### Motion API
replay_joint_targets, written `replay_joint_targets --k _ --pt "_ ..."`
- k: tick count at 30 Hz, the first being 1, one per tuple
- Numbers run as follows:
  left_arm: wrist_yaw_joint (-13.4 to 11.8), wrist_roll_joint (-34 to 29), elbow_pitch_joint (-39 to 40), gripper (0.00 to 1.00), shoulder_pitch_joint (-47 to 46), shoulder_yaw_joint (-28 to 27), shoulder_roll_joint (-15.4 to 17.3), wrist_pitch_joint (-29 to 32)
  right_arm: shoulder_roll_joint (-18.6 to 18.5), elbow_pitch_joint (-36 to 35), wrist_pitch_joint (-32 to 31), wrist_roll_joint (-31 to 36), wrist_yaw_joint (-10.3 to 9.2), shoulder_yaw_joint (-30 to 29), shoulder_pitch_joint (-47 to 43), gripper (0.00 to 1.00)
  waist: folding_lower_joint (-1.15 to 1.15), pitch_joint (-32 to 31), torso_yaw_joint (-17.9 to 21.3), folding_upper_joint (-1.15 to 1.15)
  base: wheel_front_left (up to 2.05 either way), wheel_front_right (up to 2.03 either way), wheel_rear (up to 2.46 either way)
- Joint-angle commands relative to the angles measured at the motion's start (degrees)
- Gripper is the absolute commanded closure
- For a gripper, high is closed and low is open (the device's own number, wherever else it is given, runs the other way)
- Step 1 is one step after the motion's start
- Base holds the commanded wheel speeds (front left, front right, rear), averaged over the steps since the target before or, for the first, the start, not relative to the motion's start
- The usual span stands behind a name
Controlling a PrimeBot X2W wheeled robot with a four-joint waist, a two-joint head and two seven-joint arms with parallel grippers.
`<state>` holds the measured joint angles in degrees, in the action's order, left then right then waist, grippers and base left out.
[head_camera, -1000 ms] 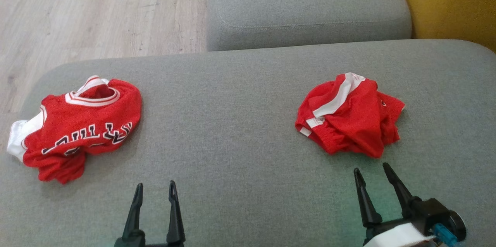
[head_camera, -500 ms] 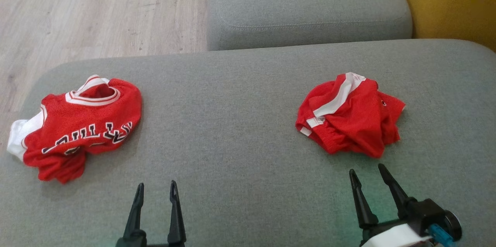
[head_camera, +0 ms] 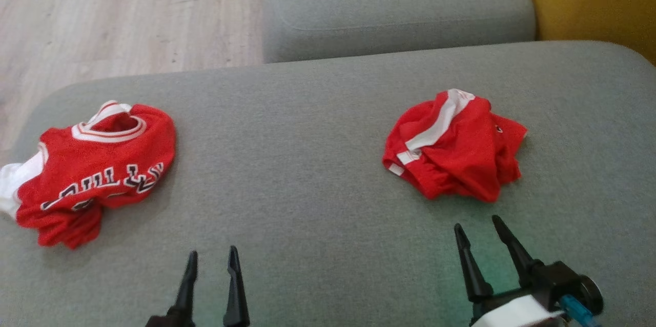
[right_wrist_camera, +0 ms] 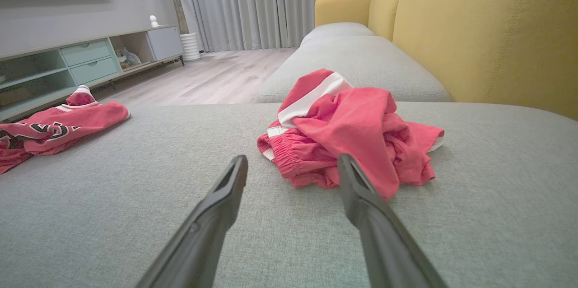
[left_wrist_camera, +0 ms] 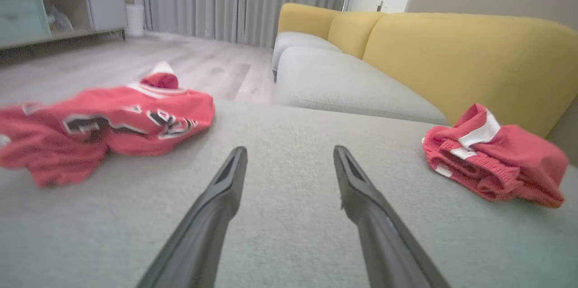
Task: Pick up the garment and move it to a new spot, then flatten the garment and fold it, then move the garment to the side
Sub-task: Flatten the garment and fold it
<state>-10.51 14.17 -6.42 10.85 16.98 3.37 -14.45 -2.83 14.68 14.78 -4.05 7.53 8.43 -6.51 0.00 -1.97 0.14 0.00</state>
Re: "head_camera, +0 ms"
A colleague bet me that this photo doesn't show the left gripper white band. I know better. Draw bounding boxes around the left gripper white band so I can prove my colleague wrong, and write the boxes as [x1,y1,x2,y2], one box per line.
[146,246,251,327]

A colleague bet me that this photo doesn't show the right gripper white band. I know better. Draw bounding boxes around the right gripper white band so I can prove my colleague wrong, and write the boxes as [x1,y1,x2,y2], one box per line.
[454,215,567,327]

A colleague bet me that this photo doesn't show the red basketball jersey white sleeves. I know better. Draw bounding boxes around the red basketball jersey white sleeves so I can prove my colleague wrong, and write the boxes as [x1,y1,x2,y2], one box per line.
[0,100,177,250]

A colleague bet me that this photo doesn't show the red shorts white stripe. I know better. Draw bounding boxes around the red shorts white stripe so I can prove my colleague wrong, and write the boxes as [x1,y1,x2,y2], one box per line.
[382,89,528,203]

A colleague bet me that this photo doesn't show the large grey sofa seat cushion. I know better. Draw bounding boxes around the large grey sofa seat cushion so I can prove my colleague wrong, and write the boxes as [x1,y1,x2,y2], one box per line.
[0,41,656,327]

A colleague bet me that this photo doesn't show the small grey sofa cushion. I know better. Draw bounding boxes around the small grey sofa cushion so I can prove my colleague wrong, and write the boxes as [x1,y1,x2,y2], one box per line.
[262,0,537,64]

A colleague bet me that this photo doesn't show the blue right camera cable plug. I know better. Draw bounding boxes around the blue right camera cable plug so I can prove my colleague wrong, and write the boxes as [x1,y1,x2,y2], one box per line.
[559,295,601,327]

